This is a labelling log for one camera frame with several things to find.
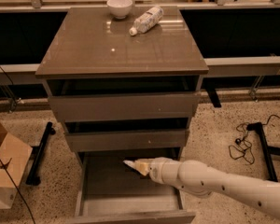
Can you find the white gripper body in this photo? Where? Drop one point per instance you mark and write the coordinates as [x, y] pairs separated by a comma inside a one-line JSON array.
[[156, 170]]

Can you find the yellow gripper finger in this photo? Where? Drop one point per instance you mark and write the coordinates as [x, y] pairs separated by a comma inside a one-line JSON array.
[[143, 166]]

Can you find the blue rxbar blueberry packet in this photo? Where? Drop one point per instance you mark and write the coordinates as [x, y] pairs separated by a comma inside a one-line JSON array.
[[131, 164]]

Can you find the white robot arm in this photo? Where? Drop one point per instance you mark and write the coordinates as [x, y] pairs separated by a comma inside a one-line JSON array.
[[198, 179]]

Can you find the open bottom grey drawer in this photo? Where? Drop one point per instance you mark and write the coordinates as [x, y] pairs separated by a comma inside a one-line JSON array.
[[112, 193]]

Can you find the middle grey drawer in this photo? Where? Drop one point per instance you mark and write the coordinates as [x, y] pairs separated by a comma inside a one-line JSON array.
[[84, 142]]

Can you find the grey drawer cabinet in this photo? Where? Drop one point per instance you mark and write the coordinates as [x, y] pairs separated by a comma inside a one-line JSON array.
[[93, 54]]

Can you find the top grey drawer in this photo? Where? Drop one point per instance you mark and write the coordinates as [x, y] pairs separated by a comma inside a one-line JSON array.
[[124, 107]]

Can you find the black right stand leg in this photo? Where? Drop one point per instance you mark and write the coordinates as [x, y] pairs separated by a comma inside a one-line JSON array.
[[267, 150]]

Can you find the black stand leg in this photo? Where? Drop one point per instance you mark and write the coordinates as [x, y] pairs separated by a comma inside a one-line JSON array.
[[33, 178], [267, 150]]

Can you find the black left stand leg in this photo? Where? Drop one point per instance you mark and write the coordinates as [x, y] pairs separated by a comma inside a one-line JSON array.
[[33, 178]]

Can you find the cardboard box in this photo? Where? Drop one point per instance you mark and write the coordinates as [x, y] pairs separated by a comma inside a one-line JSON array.
[[14, 156]]

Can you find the plastic water bottle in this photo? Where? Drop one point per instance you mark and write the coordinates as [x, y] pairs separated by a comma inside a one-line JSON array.
[[146, 21]]

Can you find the white ceramic bowl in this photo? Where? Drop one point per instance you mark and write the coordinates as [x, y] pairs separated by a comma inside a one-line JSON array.
[[119, 8]]

